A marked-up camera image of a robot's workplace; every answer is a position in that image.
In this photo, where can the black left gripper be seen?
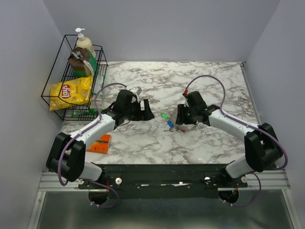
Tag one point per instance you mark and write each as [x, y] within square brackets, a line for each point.
[145, 115]

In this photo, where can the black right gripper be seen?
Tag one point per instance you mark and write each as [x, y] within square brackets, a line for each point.
[180, 117]

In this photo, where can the metal numbered key ring disc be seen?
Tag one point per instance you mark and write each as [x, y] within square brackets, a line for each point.
[181, 128]

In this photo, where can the key with blue tag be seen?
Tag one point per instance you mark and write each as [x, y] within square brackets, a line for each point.
[170, 124]

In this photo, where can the key with red tag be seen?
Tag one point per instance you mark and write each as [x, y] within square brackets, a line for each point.
[169, 130]

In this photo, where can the key with green tag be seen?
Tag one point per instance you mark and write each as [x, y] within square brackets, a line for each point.
[165, 116]

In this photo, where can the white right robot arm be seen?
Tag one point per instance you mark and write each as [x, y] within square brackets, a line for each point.
[260, 141]

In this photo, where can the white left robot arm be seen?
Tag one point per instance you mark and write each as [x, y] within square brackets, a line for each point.
[67, 155]

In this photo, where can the green white packet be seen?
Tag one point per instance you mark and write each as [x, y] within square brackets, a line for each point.
[95, 100]

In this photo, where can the orange razor package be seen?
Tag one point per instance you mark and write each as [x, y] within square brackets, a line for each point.
[101, 145]

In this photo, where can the yellow Lays chips bag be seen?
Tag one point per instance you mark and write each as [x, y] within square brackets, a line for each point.
[70, 93]

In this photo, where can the brown and green bag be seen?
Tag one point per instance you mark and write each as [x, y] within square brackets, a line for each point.
[82, 62]

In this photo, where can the pump lotion bottle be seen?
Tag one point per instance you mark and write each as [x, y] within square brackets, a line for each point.
[84, 42]

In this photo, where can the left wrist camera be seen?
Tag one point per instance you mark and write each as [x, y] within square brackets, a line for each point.
[136, 90]

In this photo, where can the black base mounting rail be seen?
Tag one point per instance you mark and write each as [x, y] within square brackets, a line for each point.
[168, 181]

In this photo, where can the black wire basket rack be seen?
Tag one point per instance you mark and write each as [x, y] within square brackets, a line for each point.
[62, 71]

